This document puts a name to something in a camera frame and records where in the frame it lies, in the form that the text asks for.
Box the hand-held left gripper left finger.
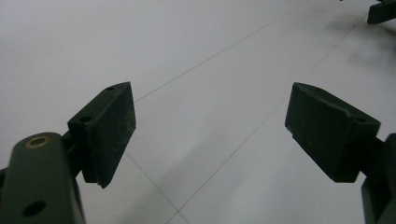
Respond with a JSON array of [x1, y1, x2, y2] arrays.
[[67, 81, 137, 189]]

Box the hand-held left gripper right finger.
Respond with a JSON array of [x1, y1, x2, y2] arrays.
[[284, 82, 381, 184]]

